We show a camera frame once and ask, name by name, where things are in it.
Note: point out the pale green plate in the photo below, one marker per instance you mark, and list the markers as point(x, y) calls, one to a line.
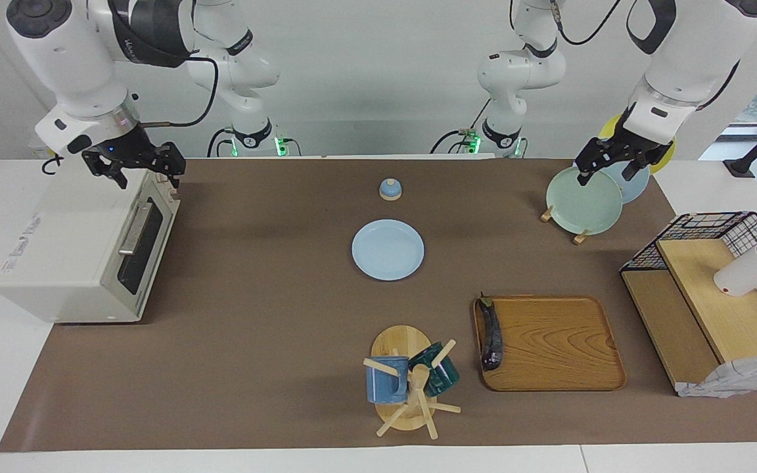
point(582, 203)

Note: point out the dark green mug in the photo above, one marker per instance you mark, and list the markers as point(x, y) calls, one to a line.
point(444, 378)

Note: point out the wooden mug tree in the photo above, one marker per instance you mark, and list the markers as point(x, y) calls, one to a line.
point(398, 341)

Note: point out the white cup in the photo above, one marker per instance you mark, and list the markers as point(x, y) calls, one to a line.
point(743, 276)

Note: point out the light blue racked plate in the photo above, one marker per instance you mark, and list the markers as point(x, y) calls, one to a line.
point(636, 189)

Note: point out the blue mug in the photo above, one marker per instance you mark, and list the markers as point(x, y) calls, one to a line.
point(382, 384)

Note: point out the beige toaster oven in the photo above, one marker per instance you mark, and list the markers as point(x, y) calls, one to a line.
point(56, 249)

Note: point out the dark purple eggplant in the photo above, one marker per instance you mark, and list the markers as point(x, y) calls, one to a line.
point(491, 335)

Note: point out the white wall socket box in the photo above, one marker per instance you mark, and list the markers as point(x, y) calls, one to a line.
point(37, 151)

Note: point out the wooden plate rack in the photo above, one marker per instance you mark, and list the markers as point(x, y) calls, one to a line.
point(580, 238)

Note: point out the wooden stepped shelf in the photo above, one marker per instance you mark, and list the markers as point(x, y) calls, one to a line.
point(727, 315)

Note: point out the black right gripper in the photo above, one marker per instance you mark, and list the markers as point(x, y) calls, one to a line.
point(132, 152)

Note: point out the white grey patterned cloth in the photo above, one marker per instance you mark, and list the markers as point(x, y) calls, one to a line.
point(733, 381)

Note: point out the yellow plate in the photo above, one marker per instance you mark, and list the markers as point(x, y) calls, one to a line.
point(661, 164)

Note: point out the brown table mat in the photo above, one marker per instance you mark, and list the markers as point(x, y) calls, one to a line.
point(253, 361)

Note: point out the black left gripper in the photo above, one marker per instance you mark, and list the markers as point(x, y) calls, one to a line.
point(628, 146)

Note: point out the wooden serving tray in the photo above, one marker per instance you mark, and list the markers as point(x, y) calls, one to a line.
point(549, 341)

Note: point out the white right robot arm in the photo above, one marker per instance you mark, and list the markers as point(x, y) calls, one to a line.
point(69, 59)

